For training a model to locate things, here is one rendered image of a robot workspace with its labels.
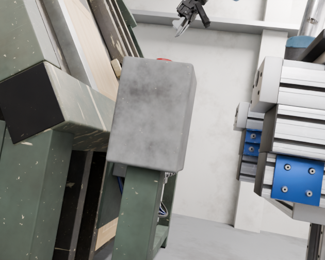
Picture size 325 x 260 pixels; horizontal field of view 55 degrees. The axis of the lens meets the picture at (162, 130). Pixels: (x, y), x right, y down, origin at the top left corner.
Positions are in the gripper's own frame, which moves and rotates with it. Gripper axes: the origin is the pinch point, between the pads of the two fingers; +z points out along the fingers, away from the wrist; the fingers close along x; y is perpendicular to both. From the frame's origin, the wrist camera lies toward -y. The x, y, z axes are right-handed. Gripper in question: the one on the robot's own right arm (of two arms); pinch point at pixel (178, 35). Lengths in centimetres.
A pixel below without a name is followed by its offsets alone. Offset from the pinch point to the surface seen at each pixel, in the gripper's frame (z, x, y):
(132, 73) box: 33, 90, -26
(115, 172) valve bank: 54, 62, -28
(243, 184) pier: 38, -258, -96
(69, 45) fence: 35, 64, 1
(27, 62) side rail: 42, 90, -9
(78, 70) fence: 39, 64, -5
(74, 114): 45, 86, -21
